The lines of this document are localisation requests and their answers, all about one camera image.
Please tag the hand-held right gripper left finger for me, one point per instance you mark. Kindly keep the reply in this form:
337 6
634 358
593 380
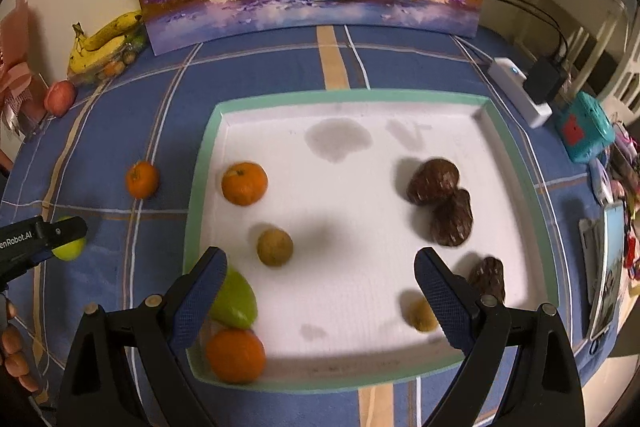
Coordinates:
200 297

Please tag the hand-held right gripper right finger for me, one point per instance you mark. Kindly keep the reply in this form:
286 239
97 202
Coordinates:
440 292

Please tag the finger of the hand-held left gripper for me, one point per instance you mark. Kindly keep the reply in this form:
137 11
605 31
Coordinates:
62 231

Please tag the small green apple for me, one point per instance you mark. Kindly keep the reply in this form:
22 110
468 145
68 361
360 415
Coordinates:
70 251

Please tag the green mango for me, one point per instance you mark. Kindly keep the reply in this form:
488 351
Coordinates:
235 294

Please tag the brown scaly fruit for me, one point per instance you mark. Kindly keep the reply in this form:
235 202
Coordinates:
487 274
432 181
451 219

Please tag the orange tangerine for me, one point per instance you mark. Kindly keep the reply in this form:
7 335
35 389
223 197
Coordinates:
244 183
142 179
235 355

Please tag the white tray with green rim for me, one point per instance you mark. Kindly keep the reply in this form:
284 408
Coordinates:
350 187

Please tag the person's left hand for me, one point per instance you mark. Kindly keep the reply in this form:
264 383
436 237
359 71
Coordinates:
12 339

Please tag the small tan round fruit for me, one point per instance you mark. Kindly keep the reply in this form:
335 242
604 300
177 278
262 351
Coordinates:
274 247
422 314

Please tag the red apple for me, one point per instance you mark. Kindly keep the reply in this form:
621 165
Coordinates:
60 98

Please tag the smartphone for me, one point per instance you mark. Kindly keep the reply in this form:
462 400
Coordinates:
607 267

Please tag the clear plastic fruit container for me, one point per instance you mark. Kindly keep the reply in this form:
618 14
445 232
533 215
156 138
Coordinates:
125 56

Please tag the small white device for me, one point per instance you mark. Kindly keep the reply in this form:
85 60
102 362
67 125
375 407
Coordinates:
600 182

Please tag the yellow banana bunch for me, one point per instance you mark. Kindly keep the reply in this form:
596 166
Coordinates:
107 34

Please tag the pile of colourful trinkets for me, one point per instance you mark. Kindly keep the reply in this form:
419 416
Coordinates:
627 187

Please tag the white power strip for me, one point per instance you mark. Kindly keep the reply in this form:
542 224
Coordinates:
505 72

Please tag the teal toy with red patch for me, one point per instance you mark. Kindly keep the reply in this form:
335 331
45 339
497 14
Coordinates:
592 117

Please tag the black power adapter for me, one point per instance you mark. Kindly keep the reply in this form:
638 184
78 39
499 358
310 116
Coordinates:
545 79

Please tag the blue plaid tablecloth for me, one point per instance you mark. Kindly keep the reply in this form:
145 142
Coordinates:
280 67

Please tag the white chair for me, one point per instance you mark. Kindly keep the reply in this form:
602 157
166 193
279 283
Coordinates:
575 7

